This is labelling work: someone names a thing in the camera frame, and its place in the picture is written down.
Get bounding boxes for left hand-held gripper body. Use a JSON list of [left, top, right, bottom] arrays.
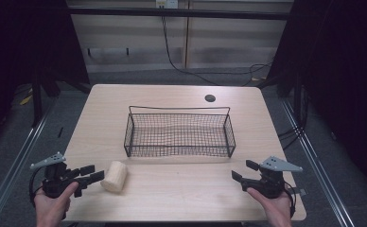
[[29, 151, 91, 200]]

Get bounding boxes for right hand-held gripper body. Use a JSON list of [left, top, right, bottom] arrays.
[[241, 155, 304, 200]]

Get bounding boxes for black wire mesh basket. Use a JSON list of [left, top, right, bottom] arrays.
[[123, 105, 237, 159]]

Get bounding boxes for person's right hand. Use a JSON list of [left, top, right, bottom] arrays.
[[246, 187, 293, 227]]

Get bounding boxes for person's left hand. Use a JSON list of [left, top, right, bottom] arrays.
[[33, 182, 80, 227]]

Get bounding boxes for black stand leg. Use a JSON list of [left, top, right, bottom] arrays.
[[31, 74, 44, 128]]

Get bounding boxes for yellow floor tape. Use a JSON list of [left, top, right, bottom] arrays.
[[19, 88, 34, 106]]

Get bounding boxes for dark curtain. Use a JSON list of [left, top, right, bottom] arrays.
[[266, 0, 367, 202], [0, 0, 91, 152]]

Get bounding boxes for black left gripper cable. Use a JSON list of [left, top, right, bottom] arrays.
[[28, 166, 47, 208]]

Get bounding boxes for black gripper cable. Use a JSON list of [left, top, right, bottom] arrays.
[[28, 166, 47, 208], [284, 181, 298, 219]]

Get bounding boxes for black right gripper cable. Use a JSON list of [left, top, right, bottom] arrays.
[[284, 181, 298, 219]]

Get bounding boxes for grey strap tab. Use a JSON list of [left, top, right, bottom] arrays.
[[287, 187, 308, 197]]

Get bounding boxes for metal floor rail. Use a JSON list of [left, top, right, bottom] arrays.
[[280, 98, 358, 227], [0, 100, 58, 227]]

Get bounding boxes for black floor cables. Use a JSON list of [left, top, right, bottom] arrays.
[[277, 84, 310, 151]]

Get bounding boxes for black wall power cable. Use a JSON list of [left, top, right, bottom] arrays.
[[160, 15, 273, 87]]

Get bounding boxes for black horizontal frame bar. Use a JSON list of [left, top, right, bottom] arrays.
[[67, 7, 295, 21]]

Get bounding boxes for white wall power outlet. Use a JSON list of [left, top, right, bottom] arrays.
[[154, 0, 180, 9]]

